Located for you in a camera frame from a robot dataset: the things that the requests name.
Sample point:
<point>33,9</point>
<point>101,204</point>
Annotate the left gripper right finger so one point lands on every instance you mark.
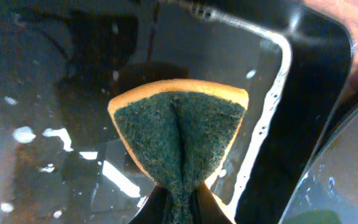
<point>205,209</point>

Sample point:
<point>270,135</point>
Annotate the black rectangular water tray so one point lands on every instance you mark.
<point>61,62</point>

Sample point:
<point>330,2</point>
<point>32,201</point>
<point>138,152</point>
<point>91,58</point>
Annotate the orange green scrub sponge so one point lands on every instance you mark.
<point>179,132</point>

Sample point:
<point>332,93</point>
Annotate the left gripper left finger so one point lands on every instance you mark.
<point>155,210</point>

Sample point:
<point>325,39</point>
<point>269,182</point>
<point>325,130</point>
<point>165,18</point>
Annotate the black round serving tray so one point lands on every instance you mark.
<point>328,191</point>

